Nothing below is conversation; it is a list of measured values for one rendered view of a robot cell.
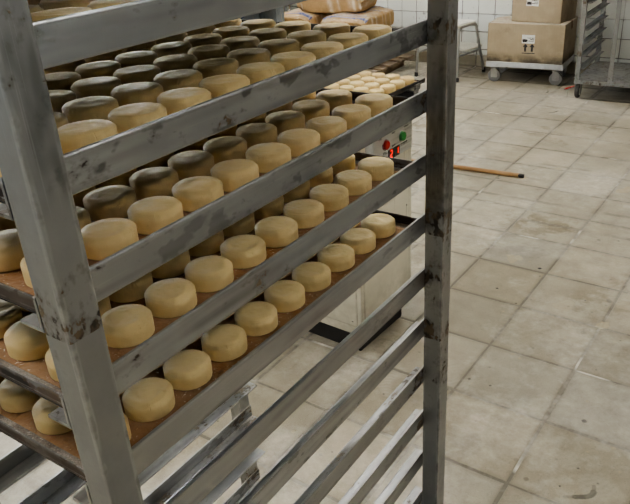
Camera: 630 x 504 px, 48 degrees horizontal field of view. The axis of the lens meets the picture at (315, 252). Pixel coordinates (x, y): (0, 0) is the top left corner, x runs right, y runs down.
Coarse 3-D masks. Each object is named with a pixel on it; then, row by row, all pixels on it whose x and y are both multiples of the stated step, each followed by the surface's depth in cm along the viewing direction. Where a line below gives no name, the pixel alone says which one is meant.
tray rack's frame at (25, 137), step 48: (0, 0) 41; (0, 48) 41; (0, 96) 42; (48, 96) 44; (0, 144) 45; (48, 144) 45; (48, 192) 46; (48, 240) 47; (48, 288) 49; (48, 336) 52; (96, 336) 52; (96, 384) 53; (96, 432) 54; (96, 480) 57
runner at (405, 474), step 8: (416, 456) 126; (408, 464) 124; (416, 464) 122; (400, 472) 123; (408, 472) 119; (416, 472) 122; (392, 480) 121; (400, 480) 117; (408, 480) 120; (392, 488) 119; (400, 488) 118; (384, 496) 118; (392, 496) 116
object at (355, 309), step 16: (384, 208) 240; (400, 208) 249; (400, 256) 258; (384, 272) 251; (400, 272) 260; (368, 288) 244; (384, 288) 253; (352, 304) 246; (368, 304) 247; (336, 320) 254; (352, 320) 249; (336, 336) 262
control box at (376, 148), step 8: (400, 128) 230; (408, 128) 234; (384, 136) 224; (392, 136) 228; (408, 136) 236; (376, 144) 221; (392, 144) 229; (400, 144) 233; (408, 144) 237; (368, 152) 222; (376, 152) 222; (384, 152) 226; (400, 152) 234
